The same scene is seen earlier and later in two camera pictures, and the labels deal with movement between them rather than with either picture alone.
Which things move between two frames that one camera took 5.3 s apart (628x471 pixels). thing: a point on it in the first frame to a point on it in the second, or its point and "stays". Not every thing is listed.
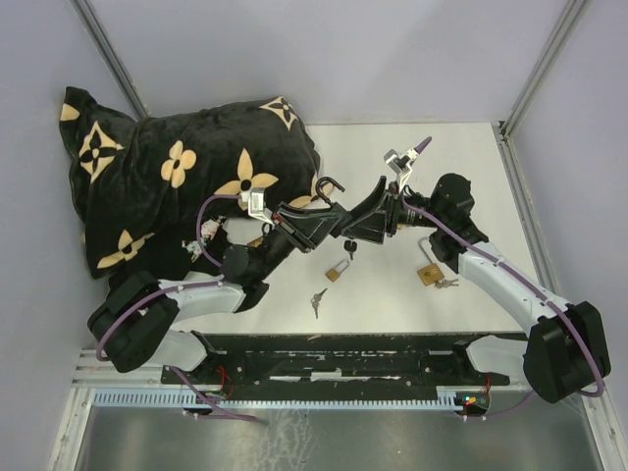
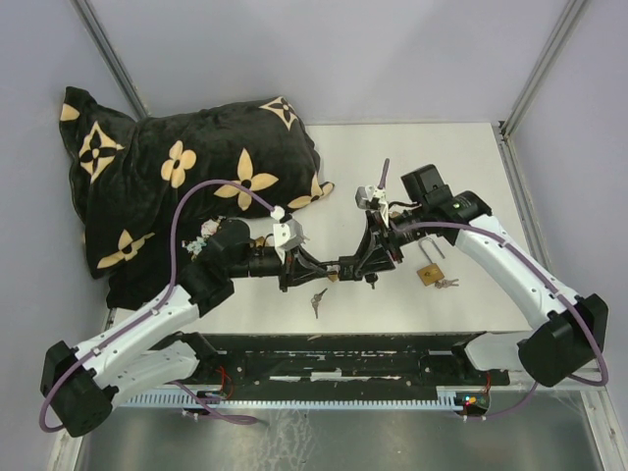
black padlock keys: [350, 246] to [371, 278]
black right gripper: [372, 221] to [375, 257]
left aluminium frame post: [111, 57] stays
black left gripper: [305, 228] to [300, 267]
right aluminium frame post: [569, 14] stays
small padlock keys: [315, 301] stays
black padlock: [340, 218] to [347, 270]
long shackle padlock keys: [445, 284] stays
